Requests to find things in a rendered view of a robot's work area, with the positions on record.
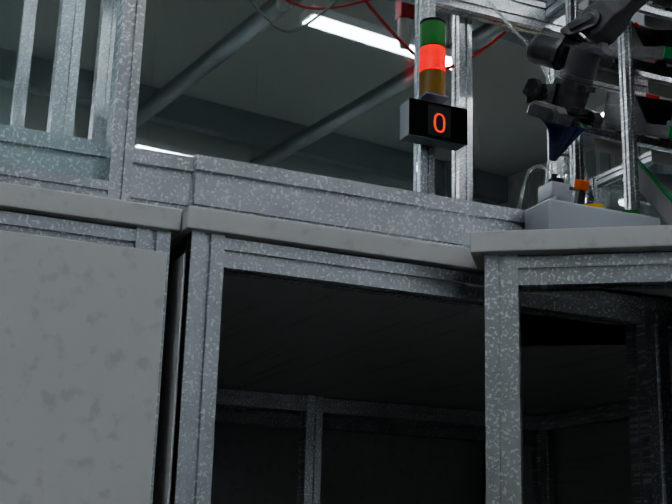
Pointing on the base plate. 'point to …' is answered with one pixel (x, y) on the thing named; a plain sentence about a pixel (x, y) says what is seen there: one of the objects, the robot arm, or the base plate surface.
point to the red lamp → (432, 57)
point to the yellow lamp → (432, 81)
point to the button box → (580, 216)
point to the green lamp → (433, 33)
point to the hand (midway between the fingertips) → (557, 142)
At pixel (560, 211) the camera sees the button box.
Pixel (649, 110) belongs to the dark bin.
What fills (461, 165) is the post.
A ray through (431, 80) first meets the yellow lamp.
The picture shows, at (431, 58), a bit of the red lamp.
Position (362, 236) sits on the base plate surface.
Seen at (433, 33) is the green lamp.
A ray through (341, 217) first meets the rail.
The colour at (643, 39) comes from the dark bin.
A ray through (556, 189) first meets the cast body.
